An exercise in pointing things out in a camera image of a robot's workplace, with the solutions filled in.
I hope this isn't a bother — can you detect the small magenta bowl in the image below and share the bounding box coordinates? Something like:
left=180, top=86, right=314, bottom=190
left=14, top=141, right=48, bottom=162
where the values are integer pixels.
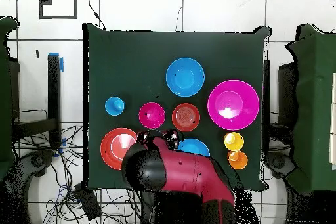
left=138, top=102, right=167, bottom=130

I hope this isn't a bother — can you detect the small orange bowl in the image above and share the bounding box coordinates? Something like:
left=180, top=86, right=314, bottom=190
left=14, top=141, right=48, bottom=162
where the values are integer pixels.
left=171, top=102, right=201, bottom=132

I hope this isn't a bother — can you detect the blue bowl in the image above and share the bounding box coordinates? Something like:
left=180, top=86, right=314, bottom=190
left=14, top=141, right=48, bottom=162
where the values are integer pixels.
left=165, top=57, right=205, bottom=97
left=177, top=138, right=211, bottom=158

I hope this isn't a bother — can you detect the blue cup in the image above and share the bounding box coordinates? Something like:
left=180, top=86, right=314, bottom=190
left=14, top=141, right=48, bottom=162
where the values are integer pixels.
left=104, top=96, right=126, bottom=117

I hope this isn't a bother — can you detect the dark green table cloth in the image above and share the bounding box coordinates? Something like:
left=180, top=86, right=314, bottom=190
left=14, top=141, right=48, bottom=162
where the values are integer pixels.
left=82, top=22, right=272, bottom=192

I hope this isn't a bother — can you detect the large red-orange bowl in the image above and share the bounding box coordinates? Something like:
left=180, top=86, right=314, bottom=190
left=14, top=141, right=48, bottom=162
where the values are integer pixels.
left=100, top=127, right=138, bottom=171

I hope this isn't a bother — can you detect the yellow cup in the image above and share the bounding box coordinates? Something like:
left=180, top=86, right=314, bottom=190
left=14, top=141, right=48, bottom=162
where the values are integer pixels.
left=223, top=131, right=245, bottom=152

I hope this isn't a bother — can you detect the large pink bowl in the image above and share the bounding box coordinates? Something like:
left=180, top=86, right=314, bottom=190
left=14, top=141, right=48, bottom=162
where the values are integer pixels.
left=207, top=79, right=260, bottom=131

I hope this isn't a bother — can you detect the orange cup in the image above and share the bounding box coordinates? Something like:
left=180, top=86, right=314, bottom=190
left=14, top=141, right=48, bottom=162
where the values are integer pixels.
left=227, top=150, right=249, bottom=170

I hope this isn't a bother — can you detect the black metal stand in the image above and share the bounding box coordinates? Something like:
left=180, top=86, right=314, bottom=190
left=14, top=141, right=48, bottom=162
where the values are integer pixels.
left=11, top=53, right=62, bottom=151
left=262, top=59, right=299, bottom=154

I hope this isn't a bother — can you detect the blue tape strip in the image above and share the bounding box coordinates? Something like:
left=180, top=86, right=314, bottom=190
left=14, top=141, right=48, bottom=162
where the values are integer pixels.
left=48, top=52, right=64, bottom=72

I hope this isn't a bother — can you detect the black grey stand base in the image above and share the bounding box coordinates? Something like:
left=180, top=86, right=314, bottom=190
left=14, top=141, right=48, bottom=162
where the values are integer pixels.
left=264, top=151, right=297, bottom=180
left=0, top=149, right=56, bottom=224

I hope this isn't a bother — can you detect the black power adapter box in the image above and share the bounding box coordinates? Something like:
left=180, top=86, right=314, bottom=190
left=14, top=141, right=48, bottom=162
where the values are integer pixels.
left=73, top=183, right=102, bottom=221

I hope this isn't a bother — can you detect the green cloth side table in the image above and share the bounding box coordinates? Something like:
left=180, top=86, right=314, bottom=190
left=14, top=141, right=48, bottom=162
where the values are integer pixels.
left=0, top=15, right=21, bottom=181
left=285, top=23, right=336, bottom=196

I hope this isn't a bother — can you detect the tangle of black cables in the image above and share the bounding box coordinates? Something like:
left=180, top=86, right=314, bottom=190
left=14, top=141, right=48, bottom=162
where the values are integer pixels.
left=12, top=125, right=142, bottom=224

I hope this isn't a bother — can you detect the thin black floor cable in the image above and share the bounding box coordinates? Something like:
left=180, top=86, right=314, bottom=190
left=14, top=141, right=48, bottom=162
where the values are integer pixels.
left=79, top=0, right=107, bottom=30

